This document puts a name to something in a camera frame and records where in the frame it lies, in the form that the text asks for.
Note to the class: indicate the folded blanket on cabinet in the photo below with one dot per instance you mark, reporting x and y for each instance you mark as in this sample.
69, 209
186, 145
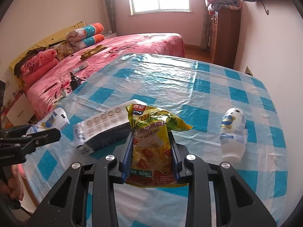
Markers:
216, 5

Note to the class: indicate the black power adapter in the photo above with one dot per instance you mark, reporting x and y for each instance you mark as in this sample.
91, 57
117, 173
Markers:
75, 82

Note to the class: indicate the brown wooden cabinet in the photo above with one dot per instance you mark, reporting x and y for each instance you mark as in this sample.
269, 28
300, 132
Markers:
224, 36

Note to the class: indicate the olive crumpled cloth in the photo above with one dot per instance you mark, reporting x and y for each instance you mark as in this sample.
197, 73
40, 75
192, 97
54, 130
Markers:
91, 52

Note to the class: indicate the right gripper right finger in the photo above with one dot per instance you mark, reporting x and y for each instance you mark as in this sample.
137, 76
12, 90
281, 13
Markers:
236, 204

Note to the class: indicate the white yogurt bottle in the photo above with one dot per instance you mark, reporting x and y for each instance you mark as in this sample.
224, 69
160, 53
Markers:
55, 119
233, 136

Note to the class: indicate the grey curtain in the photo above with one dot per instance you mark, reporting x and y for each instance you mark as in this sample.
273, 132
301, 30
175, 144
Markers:
110, 9

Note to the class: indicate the rolled colourful quilt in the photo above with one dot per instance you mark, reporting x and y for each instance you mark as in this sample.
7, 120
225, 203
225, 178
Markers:
85, 36

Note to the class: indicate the pink bed cover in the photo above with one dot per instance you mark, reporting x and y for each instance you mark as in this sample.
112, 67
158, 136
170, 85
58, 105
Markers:
44, 86

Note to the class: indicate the yellow oatmeal snack packet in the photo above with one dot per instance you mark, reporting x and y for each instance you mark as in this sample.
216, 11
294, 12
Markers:
152, 157

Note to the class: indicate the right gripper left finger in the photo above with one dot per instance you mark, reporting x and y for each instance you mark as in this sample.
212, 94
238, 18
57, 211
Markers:
66, 202

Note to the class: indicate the pink folded pillows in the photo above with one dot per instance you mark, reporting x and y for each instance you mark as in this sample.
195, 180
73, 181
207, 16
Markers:
34, 65

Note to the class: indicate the blue checkered tablecloth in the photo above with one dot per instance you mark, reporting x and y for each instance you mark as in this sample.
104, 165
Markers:
199, 93

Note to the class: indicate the white usb charger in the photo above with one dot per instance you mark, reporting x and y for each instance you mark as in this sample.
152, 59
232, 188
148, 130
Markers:
63, 93

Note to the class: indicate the white blue milk carton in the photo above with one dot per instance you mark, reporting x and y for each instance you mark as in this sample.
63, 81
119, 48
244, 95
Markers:
103, 129

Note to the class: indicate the person left hand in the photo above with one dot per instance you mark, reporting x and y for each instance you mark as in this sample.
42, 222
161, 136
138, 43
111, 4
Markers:
13, 187

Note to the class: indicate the small silver wrapper on bed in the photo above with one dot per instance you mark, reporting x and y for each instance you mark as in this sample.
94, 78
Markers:
80, 68

